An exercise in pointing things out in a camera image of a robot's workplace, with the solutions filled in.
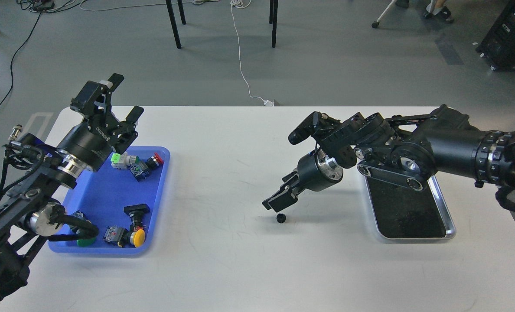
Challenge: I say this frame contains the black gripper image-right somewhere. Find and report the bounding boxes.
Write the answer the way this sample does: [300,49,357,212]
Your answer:
[262,149,343,213]

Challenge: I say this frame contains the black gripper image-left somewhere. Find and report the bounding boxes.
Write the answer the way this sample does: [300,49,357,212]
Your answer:
[57,73,144,172]

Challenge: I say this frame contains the small black gear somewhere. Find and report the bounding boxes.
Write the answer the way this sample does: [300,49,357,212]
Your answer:
[276,213,287,224]

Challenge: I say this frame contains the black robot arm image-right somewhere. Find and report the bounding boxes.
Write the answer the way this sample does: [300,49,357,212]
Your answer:
[263,105,515,212]

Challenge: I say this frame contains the blue plastic tray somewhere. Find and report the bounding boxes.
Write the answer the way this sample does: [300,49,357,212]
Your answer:
[48,146,170,257]

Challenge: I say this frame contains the silver metal tray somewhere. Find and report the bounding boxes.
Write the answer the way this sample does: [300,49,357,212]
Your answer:
[365,176,456,243]

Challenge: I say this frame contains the black table leg left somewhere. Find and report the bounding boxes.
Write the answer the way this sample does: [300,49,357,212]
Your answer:
[166,0,186,49]

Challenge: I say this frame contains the black table leg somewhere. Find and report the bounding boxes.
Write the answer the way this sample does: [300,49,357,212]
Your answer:
[269,0,279,48]
[166,0,186,49]

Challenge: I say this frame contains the black table leg right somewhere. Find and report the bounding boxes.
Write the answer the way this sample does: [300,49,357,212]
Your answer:
[269,0,279,48]

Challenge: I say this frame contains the black equipment case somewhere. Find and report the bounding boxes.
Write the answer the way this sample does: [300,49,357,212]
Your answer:
[476,0,515,71]

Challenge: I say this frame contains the light green terminal switch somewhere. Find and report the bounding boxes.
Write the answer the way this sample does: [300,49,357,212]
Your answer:
[110,152,140,169]

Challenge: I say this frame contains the blue green switch block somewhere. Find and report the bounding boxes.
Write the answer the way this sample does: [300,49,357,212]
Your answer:
[129,162,151,182]

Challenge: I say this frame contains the red push button switch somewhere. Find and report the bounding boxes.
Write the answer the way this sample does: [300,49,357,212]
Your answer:
[145,152,164,170]

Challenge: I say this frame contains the white charging cable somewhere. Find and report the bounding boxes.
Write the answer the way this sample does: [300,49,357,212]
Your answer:
[230,0,274,107]

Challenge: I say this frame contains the black push button switch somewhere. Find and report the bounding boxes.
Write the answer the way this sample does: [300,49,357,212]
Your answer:
[123,204,150,227]

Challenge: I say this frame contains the black floor cable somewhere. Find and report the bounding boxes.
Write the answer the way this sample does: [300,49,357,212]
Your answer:
[0,0,55,164]

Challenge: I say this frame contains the yellow push button switch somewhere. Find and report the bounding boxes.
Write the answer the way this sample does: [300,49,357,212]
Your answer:
[117,228,145,247]

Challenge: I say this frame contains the green push button switch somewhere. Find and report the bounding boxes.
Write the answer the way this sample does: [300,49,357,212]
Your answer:
[69,211,98,247]

